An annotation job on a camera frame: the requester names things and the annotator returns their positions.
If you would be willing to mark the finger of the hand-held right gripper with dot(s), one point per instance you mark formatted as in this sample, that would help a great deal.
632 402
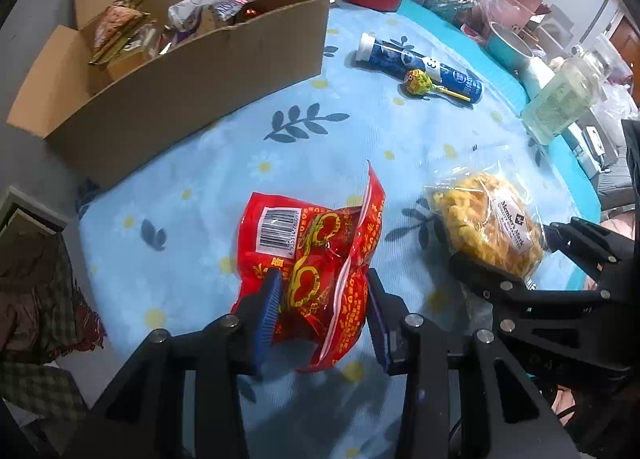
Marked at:
595 244
550 319

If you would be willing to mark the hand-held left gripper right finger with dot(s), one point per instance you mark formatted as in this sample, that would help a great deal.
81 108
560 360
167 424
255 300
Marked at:
380 324

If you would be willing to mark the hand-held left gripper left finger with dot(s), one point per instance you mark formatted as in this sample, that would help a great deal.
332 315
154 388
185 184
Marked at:
267 319

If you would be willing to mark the red snack bag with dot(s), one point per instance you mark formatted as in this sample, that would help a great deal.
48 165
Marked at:
310 239

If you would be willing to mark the yellow snack bag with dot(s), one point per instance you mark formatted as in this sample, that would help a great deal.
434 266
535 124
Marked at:
490 219

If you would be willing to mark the brown cardboard box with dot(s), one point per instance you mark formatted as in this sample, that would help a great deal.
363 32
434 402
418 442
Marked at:
175 89

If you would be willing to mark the white charger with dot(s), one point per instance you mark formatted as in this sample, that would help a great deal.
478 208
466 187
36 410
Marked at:
595 139

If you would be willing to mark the glass bottle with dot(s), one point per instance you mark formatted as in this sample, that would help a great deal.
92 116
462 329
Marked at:
560 99

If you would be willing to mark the teal table cover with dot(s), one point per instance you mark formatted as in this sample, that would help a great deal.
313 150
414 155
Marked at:
505 84

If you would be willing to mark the plaid cloth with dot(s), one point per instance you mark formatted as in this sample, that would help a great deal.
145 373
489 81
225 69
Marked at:
50 339

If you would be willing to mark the lollipop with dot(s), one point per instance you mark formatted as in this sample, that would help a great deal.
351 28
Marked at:
417 81

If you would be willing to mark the clear plastic bag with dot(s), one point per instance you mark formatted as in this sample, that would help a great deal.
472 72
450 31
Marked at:
487 4

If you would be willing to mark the blue tube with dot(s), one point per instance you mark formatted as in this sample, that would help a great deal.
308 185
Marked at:
395 56

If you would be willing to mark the teal patterned packet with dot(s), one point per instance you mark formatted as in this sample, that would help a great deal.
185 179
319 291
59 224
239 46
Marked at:
447 6

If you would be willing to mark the white plastic snack bag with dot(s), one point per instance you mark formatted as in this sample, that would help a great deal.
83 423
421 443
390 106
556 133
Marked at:
200 4

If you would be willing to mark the dark red snack packet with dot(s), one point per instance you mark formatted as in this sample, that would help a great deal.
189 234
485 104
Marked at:
117 24

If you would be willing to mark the white wooden frame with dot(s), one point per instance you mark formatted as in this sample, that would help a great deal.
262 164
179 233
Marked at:
30 209

